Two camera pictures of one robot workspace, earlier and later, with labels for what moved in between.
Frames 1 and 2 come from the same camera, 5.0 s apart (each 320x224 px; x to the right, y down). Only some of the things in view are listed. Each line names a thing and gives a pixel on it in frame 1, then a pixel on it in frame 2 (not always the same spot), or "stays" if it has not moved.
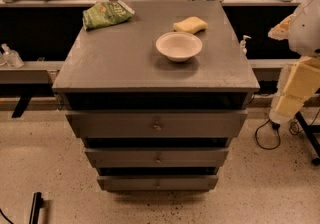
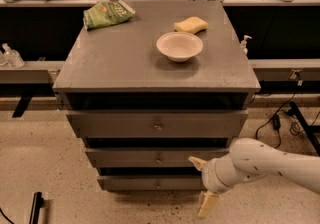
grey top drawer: (217, 123) stays
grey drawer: (157, 158) stays
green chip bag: (105, 13) stays
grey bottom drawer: (160, 182) stays
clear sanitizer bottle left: (11, 57) stays
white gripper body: (306, 29) -> (209, 175)
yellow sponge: (191, 25) stays
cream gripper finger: (305, 79) -> (198, 163)
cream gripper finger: (289, 105) -> (208, 202)
